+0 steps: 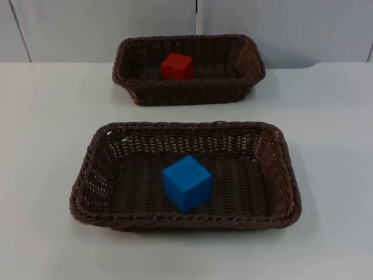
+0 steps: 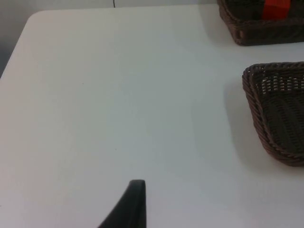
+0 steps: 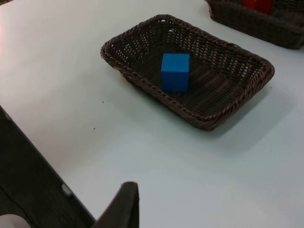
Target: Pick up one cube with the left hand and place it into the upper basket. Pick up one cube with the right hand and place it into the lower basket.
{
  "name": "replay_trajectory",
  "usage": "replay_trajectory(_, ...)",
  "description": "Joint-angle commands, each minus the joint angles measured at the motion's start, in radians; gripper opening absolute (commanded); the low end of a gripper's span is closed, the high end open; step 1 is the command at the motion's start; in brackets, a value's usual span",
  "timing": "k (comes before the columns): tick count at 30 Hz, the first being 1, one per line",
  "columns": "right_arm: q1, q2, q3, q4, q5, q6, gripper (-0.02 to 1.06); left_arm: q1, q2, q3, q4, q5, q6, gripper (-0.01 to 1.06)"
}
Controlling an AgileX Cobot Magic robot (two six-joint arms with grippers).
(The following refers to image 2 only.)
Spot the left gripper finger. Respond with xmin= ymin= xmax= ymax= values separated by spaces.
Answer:
xmin=97 ymin=179 xmax=147 ymax=228

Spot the red cube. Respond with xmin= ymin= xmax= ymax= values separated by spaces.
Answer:
xmin=262 ymin=0 xmax=291 ymax=19

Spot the dark brown wicker basket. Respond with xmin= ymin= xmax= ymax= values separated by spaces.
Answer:
xmin=216 ymin=0 xmax=304 ymax=47
xmin=242 ymin=61 xmax=304 ymax=167

